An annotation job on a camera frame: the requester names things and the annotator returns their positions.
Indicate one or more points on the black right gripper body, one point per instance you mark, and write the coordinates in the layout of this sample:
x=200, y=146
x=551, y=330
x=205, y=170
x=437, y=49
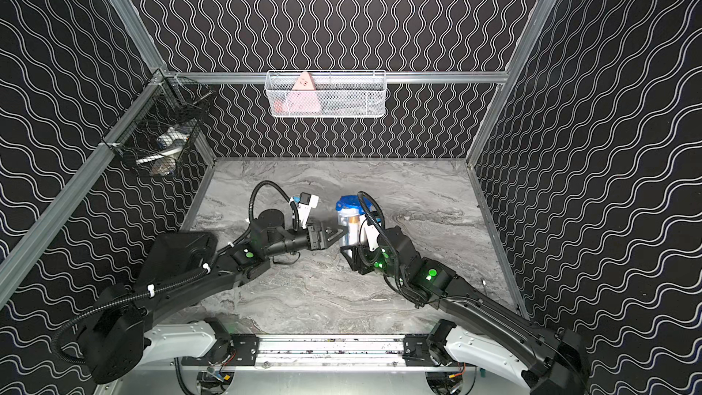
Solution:
x=369, y=261

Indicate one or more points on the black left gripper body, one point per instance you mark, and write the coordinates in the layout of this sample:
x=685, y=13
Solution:
x=314, y=236

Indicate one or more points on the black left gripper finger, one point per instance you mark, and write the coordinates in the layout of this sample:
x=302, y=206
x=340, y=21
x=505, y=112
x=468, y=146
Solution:
x=337, y=241
x=334, y=229

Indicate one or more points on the clear plastic toiletry container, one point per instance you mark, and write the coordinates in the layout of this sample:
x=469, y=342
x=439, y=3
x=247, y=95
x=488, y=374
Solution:
x=354, y=228

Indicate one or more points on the blue container lid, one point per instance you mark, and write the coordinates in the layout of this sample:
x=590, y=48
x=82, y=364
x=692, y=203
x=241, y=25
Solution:
x=350, y=205

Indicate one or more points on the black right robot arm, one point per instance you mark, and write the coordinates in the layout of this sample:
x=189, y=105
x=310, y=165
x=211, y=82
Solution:
x=479, y=331

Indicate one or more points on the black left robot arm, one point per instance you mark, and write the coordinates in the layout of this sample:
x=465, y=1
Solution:
x=109, y=338

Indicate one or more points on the pink triangular item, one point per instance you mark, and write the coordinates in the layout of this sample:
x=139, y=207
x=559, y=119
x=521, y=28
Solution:
x=303, y=97

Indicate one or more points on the items in black basket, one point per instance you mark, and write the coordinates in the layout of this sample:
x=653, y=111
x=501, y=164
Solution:
x=169, y=146

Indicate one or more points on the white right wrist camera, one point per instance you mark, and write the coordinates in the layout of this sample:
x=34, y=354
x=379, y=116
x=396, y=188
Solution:
x=369, y=234

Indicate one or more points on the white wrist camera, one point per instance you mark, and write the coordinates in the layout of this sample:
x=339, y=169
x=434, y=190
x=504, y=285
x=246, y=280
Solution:
x=369, y=234
x=305, y=203

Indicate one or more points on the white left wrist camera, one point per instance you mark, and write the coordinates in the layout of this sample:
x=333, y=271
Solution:
x=305, y=203

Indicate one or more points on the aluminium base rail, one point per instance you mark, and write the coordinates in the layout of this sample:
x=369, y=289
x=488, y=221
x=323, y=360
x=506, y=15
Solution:
x=385, y=352

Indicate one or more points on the white wire mesh basket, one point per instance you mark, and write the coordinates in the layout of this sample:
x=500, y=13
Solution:
x=343, y=94

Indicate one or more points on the black wire mesh basket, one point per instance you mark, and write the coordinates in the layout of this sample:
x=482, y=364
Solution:
x=175, y=102

